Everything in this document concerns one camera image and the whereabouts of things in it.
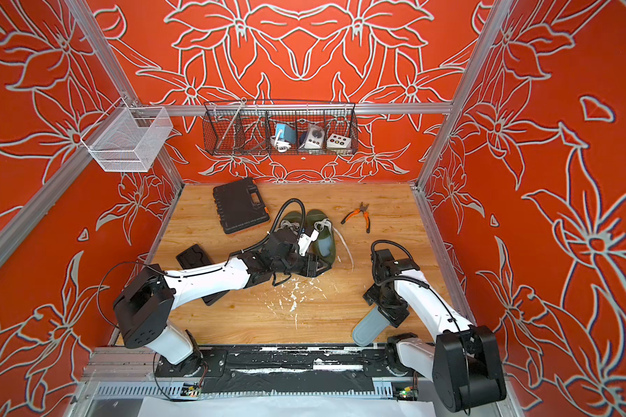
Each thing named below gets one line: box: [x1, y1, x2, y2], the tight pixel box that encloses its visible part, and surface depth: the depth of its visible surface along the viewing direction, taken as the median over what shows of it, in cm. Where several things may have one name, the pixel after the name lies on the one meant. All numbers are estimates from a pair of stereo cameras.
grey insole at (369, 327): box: [352, 305, 391, 346], surface depth 81 cm
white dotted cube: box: [326, 132, 351, 149], surface depth 96 cm
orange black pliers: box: [340, 201, 371, 234], surface depth 109 cm
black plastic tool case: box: [213, 177, 270, 234], surface depth 108 cm
